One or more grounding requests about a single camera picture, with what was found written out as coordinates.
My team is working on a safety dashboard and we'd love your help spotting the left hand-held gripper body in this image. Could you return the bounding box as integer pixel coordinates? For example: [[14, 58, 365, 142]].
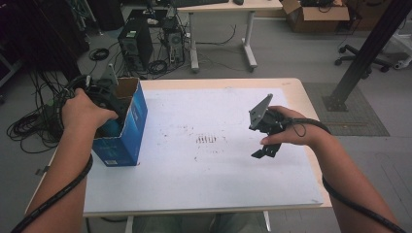
[[72, 63, 132, 126]]

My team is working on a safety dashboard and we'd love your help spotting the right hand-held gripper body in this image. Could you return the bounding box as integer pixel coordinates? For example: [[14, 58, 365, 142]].
[[248, 93, 292, 137]]

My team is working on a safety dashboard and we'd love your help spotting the blue cardboard box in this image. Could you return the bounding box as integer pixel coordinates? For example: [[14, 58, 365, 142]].
[[91, 77, 150, 168]]

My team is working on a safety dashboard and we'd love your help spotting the person's left hand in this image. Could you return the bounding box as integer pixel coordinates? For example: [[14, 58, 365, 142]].
[[61, 87, 120, 132]]

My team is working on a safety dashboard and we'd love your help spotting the person's right hand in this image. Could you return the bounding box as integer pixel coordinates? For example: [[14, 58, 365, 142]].
[[259, 105, 328, 149]]

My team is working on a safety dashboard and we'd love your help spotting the black computer tower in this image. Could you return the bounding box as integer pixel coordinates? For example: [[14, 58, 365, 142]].
[[117, 17, 155, 74]]

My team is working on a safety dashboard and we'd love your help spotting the white table board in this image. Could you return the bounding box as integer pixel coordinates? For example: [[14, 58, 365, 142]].
[[83, 86, 325, 216]]

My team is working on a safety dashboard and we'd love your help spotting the grey computer tower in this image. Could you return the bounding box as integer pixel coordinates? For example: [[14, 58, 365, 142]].
[[161, 18, 186, 65]]

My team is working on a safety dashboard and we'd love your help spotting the grey floor mat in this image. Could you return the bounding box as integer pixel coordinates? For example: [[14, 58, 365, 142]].
[[303, 82, 392, 138]]

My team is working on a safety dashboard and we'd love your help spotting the black office chair base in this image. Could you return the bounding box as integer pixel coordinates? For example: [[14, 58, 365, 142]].
[[334, 43, 394, 74]]

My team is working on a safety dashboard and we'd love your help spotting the open brown cardboard box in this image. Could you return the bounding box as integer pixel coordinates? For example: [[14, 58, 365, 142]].
[[280, 0, 351, 34]]

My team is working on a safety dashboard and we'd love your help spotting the wooden desk with white legs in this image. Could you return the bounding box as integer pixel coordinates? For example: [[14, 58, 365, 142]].
[[176, 0, 285, 74]]

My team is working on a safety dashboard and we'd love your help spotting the black keyboard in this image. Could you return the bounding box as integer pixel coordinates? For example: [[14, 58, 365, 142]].
[[171, 0, 229, 8]]

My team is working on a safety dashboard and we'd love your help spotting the thin black wire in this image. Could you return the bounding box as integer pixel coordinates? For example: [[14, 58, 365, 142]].
[[289, 120, 308, 138]]

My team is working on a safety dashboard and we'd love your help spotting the tangle of black cables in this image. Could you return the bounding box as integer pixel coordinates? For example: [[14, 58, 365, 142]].
[[6, 69, 81, 155]]

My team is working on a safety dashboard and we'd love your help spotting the black floor cable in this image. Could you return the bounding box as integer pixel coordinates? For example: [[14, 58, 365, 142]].
[[195, 23, 238, 47]]

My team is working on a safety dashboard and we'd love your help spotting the black metal post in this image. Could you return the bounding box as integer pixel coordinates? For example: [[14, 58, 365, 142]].
[[322, 0, 412, 113]]

